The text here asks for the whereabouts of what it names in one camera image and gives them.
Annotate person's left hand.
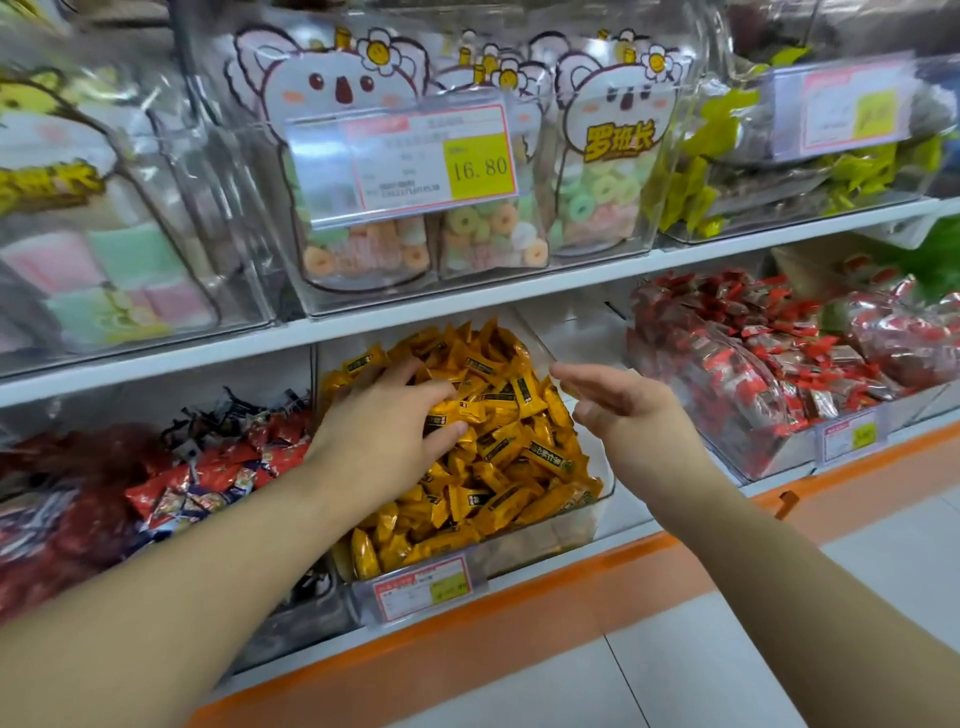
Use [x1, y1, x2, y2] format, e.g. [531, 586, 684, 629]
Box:
[303, 357, 470, 522]

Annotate person's right hand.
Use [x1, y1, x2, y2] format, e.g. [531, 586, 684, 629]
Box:
[549, 362, 715, 513]

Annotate person's left forearm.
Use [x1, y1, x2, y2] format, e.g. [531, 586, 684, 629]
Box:
[0, 459, 363, 728]

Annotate person's right forearm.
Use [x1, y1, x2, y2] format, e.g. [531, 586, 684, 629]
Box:
[651, 459, 960, 728]

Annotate pile of yellow candy packets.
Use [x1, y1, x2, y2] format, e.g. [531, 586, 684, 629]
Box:
[321, 318, 605, 583]

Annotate clear plastic candy bin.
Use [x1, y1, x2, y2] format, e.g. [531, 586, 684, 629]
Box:
[313, 303, 618, 628]
[658, 0, 960, 246]
[772, 238, 960, 423]
[0, 0, 276, 378]
[624, 268, 948, 483]
[178, 0, 730, 318]
[0, 351, 357, 676]

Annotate white shelf board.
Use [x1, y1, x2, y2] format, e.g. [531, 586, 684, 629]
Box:
[0, 196, 960, 411]
[213, 408, 960, 695]

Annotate pile of red candy packets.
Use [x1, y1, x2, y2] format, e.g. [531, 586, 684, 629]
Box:
[628, 270, 920, 442]

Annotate pile of black wrapped candies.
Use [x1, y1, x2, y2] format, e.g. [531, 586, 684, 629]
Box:
[159, 387, 310, 455]

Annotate large red and yellow price tag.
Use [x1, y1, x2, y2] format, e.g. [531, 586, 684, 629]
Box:
[287, 93, 526, 231]

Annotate orange shelf base strip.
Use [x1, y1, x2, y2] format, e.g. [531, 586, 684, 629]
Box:
[187, 421, 960, 728]

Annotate pile of yellow-green candy packets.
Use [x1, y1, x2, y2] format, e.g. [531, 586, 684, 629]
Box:
[660, 45, 948, 241]

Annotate koala bag of pastel marshmallows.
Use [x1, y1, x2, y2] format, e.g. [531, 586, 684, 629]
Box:
[0, 63, 224, 355]

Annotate pile of clear red-print candies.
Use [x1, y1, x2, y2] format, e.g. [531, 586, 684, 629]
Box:
[821, 255, 960, 393]

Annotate pile of red snack packets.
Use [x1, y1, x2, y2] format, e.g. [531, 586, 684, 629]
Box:
[0, 408, 315, 625]

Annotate green packets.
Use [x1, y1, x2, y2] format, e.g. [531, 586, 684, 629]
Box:
[873, 216, 960, 303]

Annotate koala bag of ring candies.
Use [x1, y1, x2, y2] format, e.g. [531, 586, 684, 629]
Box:
[225, 26, 441, 295]
[528, 28, 696, 260]
[429, 30, 554, 280]

